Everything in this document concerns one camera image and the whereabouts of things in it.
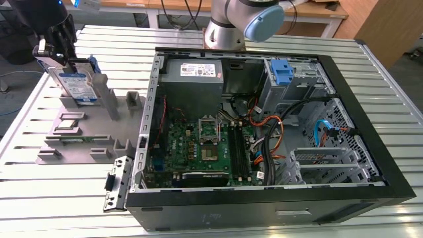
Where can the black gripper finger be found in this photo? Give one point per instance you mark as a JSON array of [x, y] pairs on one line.
[[70, 32], [56, 52]]

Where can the hard disk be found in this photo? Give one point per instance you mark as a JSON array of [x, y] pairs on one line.
[[77, 86]]

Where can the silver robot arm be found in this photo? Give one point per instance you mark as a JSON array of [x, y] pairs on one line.
[[221, 32]]

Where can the metal disk bay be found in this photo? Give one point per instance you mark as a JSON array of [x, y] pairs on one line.
[[329, 166]]

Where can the black round bin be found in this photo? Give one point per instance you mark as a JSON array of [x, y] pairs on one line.
[[20, 58]]

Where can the wooden desk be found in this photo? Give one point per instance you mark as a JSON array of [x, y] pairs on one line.
[[115, 3]]

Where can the silver CPU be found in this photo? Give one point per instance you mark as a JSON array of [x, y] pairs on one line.
[[66, 125]]

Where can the green RAM stick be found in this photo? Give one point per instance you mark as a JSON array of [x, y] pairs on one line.
[[76, 140]]

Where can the grey parts rack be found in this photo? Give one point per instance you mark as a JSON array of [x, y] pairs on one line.
[[98, 153]]

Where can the grey power supply unit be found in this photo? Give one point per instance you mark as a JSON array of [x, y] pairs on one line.
[[192, 96]]

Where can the green motherboard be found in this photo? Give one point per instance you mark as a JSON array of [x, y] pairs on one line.
[[177, 151]]

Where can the blue expansion slot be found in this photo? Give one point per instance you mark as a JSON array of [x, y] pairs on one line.
[[159, 164]]

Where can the CPU socket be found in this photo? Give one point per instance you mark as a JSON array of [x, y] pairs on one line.
[[211, 153]]

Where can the blue drive cage latch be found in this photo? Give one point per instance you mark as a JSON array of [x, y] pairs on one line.
[[280, 72]]

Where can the black RAM slot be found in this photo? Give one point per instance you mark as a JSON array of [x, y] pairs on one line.
[[243, 153], [233, 153]]

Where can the black graphics card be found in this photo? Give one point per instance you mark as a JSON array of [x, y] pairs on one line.
[[204, 179]]

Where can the black PC case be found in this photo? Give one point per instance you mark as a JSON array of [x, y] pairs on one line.
[[231, 213]]

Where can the wooden cabinet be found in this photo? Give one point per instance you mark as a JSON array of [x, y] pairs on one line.
[[389, 29]]

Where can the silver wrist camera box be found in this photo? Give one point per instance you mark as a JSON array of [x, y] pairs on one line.
[[86, 5]]

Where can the grey hinged card bracket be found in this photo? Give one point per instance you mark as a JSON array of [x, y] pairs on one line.
[[119, 188]]

